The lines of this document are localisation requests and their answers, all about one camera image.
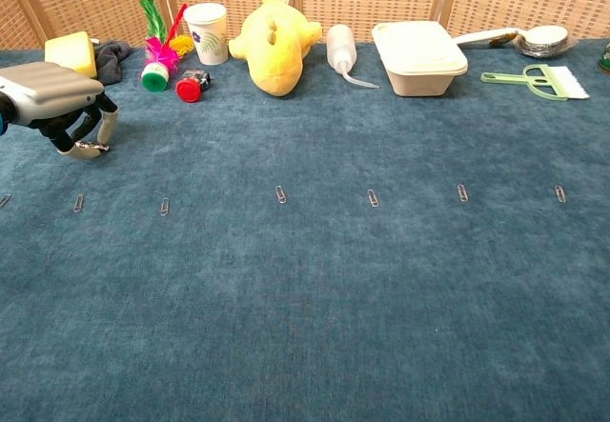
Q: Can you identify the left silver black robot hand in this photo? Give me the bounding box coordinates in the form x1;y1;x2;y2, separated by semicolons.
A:
0;61;119;160

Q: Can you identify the green handled white brush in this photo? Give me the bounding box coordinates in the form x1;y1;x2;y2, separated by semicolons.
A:
479;63;591;102

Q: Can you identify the beige lidded lunch box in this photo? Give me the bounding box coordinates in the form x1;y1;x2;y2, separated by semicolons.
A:
371;20;470;98

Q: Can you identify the clear squeeze wash bottle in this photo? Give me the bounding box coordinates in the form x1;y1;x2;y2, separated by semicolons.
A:
325;23;380;90

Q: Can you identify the blue carpet table cover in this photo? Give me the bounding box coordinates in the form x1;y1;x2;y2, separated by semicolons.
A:
0;35;610;422

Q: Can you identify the white plastic ladle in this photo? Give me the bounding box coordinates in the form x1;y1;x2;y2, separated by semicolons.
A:
452;25;569;48

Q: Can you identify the yellow sponge block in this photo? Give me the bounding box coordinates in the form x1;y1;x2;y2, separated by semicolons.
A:
44;30;99;79

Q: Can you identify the colourful feather shuttlecock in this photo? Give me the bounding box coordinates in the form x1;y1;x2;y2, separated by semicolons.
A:
137;0;195;92

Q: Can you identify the white paper cup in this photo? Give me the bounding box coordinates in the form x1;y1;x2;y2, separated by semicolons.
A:
183;2;230;66

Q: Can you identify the yellow plush toy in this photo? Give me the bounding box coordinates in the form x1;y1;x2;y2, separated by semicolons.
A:
228;0;323;98

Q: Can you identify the silver foil dish stack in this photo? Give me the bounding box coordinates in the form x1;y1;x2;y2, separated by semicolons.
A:
513;25;578;59

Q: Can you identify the dark grey cloth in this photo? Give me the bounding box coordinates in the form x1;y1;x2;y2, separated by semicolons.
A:
92;39;133;86

